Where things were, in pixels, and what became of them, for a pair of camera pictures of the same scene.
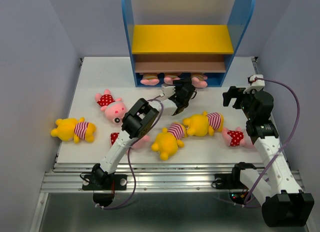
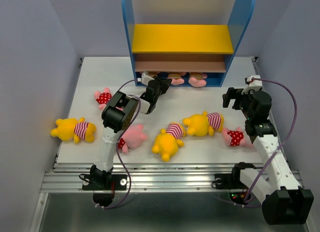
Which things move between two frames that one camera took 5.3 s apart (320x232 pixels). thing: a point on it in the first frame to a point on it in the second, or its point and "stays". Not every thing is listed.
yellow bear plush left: (70, 129) stays
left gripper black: (182, 81) to (165, 83)
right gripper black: (235, 92) stays
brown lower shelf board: (180, 67) stays
